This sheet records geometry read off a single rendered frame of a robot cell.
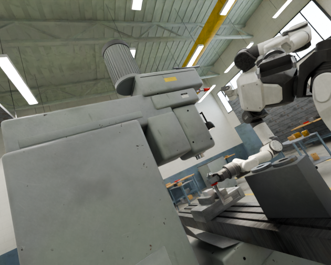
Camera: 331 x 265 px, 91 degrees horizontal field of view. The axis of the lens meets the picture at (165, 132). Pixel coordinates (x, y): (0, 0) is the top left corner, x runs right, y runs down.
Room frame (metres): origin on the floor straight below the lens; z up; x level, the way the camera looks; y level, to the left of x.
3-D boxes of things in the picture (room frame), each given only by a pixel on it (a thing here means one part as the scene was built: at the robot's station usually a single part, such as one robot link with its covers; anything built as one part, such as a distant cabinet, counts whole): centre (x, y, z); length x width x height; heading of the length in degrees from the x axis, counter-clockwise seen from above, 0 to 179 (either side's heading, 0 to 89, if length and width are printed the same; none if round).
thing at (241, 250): (1.07, -0.14, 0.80); 0.50 x 0.35 x 0.12; 117
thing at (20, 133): (0.85, 0.31, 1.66); 0.80 x 0.23 x 0.20; 117
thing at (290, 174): (0.74, -0.35, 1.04); 0.22 x 0.12 x 0.20; 35
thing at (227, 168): (1.09, -0.23, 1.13); 0.13 x 0.12 x 0.10; 12
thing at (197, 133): (1.07, -0.14, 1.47); 0.21 x 0.19 x 0.32; 27
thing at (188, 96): (1.06, -0.10, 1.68); 0.34 x 0.24 x 0.10; 117
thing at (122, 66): (0.96, 0.08, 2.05); 0.20 x 0.20 x 0.32
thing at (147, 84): (1.07, -0.13, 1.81); 0.47 x 0.26 x 0.16; 117
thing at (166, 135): (0.99, 0.03, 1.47); 0.24 x 0.19 x 0.26; 27
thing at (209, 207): (1.18, -0.12, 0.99); 0.35 x 0.15 x 0.11; 117
